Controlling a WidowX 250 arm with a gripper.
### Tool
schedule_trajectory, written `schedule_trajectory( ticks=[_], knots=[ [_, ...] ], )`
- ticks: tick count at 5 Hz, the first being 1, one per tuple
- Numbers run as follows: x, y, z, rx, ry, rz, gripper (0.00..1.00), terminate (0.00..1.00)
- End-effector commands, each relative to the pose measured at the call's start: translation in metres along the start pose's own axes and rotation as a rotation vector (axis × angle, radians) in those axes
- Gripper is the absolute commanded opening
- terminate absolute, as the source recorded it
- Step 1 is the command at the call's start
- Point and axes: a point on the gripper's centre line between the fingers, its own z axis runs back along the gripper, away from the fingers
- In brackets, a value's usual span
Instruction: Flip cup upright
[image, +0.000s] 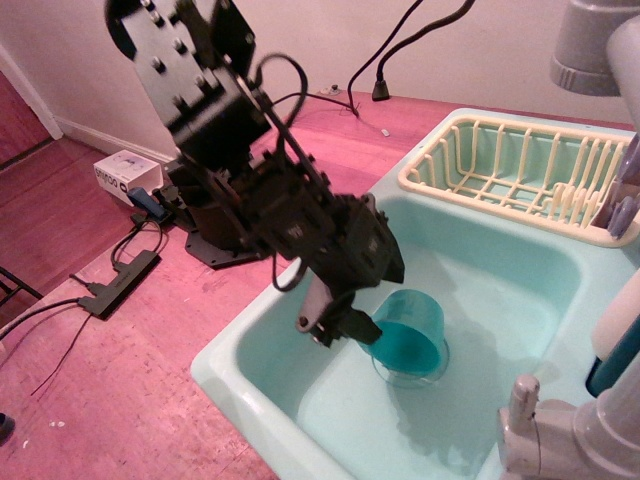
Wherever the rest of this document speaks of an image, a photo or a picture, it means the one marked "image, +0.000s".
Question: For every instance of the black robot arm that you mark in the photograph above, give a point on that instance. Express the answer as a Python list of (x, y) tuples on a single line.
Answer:
[(195, 62)]

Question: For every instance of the white cardboard box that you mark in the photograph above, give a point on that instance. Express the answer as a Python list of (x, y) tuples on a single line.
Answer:
[(124, 170)]

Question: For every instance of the teal plastic cup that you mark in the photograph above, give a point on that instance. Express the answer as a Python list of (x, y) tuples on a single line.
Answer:
[(412, 346)]

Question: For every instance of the grey toy faucet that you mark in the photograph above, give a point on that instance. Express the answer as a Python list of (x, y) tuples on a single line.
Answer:
[(597, 51)]

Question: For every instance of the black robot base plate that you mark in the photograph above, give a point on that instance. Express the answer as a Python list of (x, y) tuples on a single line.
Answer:
[(211, 237)]

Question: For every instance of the black power plug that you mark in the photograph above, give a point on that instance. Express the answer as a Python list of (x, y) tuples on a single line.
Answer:
[(380, 91)]

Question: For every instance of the teal and white bottle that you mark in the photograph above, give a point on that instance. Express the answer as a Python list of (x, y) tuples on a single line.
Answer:
[(615, 339)]

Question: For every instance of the purple utensils in rack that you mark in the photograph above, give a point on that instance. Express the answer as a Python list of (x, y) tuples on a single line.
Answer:
[(624, 199)]

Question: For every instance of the blue clamp handle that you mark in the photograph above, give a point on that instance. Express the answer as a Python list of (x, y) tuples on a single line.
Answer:
[(142, 200)]

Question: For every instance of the cream dish drying rack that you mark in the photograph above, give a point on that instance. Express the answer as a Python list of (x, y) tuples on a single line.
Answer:
[(552, 176)]

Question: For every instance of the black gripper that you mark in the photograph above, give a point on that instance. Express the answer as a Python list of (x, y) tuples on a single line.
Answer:
[(344, 240)]

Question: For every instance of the mint green toy sink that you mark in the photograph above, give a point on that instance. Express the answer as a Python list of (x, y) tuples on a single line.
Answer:
[(516, 299)]

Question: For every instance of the beige faucet handle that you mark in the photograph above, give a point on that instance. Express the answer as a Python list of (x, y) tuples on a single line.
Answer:
[(535, 439)]

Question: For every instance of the black usb hub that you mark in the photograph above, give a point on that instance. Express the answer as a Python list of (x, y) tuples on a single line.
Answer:
[(107, 298)]

